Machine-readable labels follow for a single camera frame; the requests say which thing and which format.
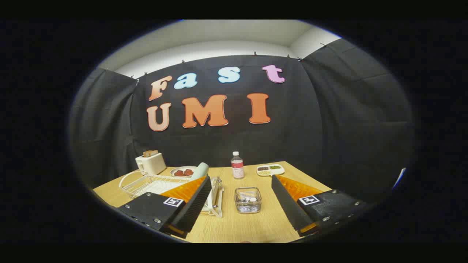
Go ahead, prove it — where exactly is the metal wire basket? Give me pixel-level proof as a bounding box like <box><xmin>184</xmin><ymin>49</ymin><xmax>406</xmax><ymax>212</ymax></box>
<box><xmin>234</xmin><ymin>187</ymin><xmax>262</xmax><ymax>214</ymax></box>

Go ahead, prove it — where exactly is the white toaster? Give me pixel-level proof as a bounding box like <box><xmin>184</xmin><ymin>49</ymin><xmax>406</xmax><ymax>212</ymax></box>
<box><xmin>135</xmin><ymin>152</ymin><xmax>167</xmax><ymax>175</ymax></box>

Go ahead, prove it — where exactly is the white divided snack tray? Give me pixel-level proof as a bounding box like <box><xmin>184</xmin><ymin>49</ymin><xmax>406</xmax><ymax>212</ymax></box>
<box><xmin>256</xmin><ymin>164</ymin><xmax>285</xmax><ymax>177</ymax></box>

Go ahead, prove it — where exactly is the clear bottle red label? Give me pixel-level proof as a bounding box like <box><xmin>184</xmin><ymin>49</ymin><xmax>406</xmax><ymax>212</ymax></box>
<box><xmin>231</xmin><ymin>151</ymin><xmax>245</xmax><ymax>179</ymax></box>

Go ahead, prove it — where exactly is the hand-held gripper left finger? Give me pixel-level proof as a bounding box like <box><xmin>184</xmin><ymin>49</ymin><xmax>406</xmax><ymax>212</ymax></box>
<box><xmin>118</xmin><ymin>175</ymin><xmax>212</xmax><ymax>239</ymax></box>

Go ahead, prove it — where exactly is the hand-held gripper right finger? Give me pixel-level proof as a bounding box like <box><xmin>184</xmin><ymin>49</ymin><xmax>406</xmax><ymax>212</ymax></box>
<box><xmin>271</xmin><ymin>174</ymin><xmax>368</xmax><ymax>237</ymax></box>

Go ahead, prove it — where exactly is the white plate with red food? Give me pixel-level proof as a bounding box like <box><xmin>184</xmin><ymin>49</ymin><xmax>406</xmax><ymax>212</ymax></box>
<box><xmin>170</xmin><ymin>166</ymin><xmax>198</xmax><ymax>178</ymax></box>

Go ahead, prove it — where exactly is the pale green plate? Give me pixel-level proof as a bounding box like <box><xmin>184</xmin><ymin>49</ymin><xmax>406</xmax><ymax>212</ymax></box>
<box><xmin>190</xmin><ymin>162</ymin><xmax>210</xmax><ymax>180</ymax></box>

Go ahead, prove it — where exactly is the white wire dish rack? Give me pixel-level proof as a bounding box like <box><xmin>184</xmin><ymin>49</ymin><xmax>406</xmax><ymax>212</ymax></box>
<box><xmin>119</xmin><ymin>170</ymin><xmax>224</xmax><ymax>218</ymax></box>

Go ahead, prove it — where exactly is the black backdrop cloth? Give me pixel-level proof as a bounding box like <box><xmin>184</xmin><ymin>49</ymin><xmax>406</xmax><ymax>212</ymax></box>
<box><xmin>69</xmin><ymin>38</ymin><xmax>415</xmax><ymax>205</ymax></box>

